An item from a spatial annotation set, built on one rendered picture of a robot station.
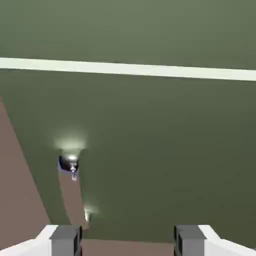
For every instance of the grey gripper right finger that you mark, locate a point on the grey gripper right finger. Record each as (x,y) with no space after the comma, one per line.
(192,242)

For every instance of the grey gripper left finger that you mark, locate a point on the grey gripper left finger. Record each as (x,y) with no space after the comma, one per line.
(64,242)

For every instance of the green cabinet door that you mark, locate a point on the green cabinet door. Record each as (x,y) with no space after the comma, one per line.
(128,30)
(160,150)

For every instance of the green painted cabinet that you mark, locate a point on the green painted cabinet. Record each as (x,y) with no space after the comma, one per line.
(128,69)

